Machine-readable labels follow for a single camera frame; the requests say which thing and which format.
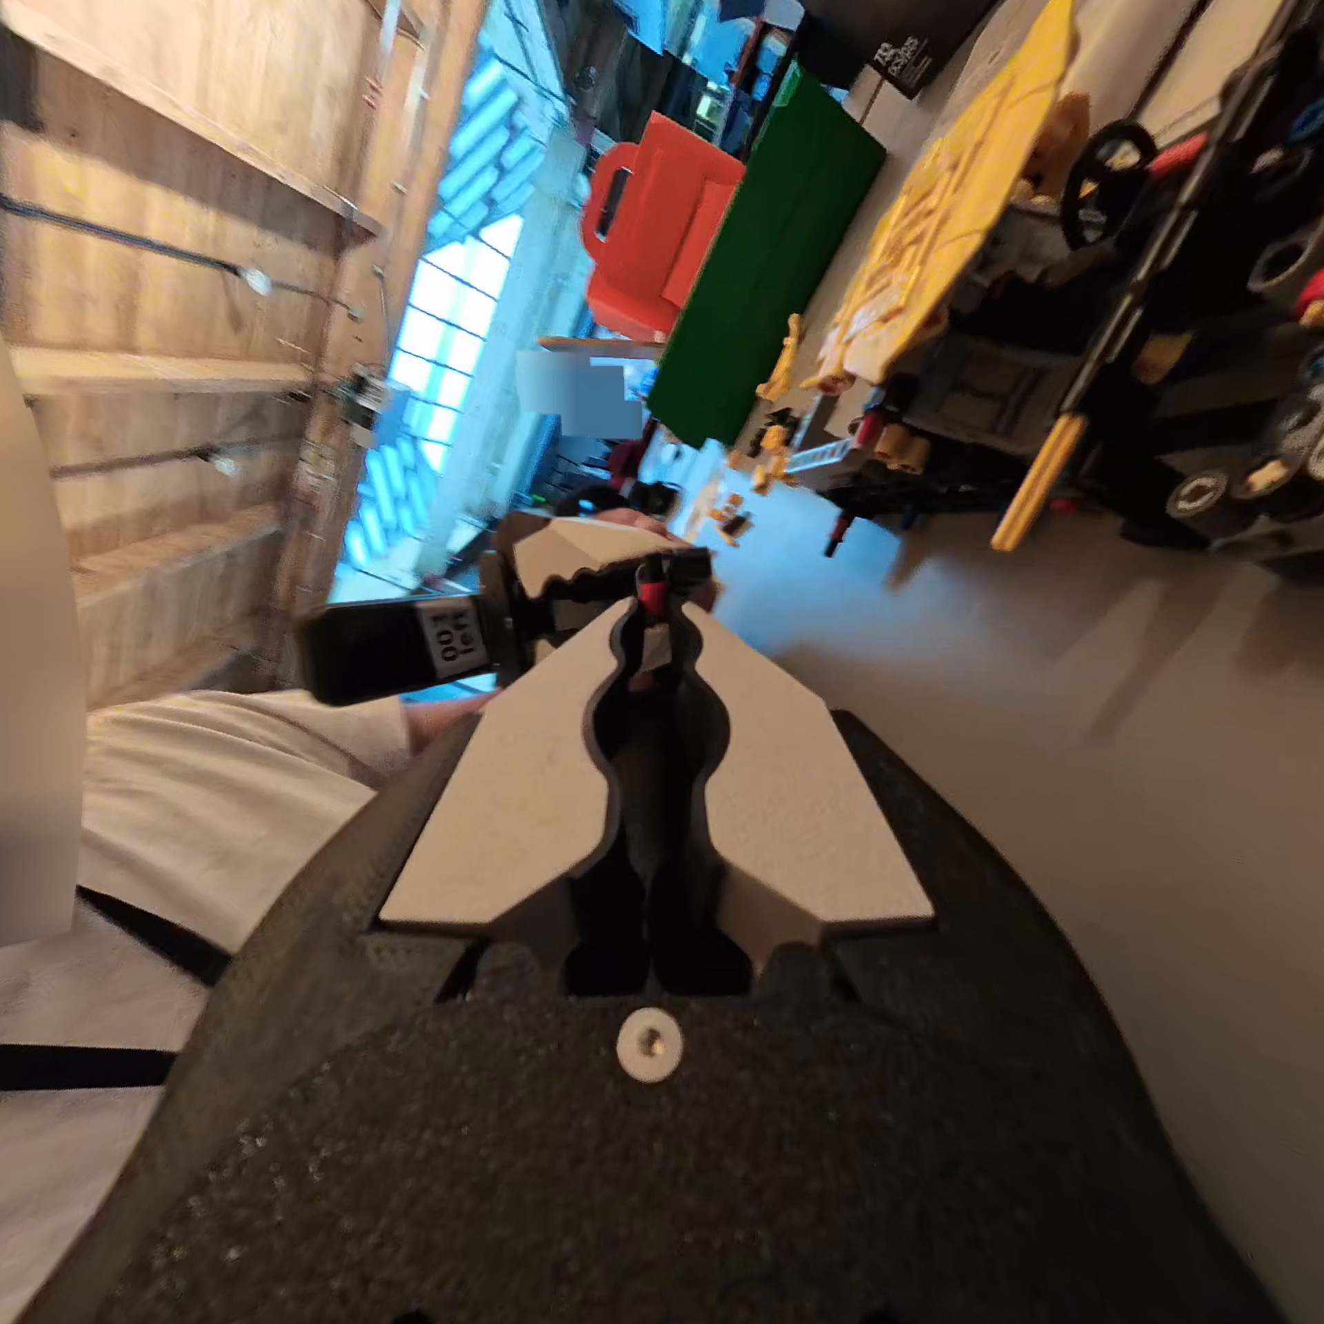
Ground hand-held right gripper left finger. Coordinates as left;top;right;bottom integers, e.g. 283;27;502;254
376;601;639;954

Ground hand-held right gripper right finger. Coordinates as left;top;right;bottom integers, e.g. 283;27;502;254
669;602;937;974

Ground black brick beam assembly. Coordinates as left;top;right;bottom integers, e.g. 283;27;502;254
633;549;720;628

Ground person's left forearm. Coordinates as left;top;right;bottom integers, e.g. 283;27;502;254
397;688;502;757

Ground grey desk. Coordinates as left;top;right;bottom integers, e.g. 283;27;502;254
661;62;1324;1324

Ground person's white shirt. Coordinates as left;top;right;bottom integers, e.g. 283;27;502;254
0;688;497;1324

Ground scattered yellow black bricks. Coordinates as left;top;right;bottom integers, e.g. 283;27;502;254
710;314;817;544

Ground red plastic carry case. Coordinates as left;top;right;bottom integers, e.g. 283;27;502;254
578;112;748;341

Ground green storage bin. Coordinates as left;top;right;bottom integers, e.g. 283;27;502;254
646;62;888;448

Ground partly built toy brick car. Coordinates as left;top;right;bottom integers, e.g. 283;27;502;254
816;0;1324;580

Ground toy car set box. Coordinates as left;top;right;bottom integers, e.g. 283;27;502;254
800;0;999;101

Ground ceiling camera unit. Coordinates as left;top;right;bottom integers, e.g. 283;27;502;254
335;364;392;448

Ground black harness strap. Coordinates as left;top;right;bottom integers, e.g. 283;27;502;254
0;885;233;1093

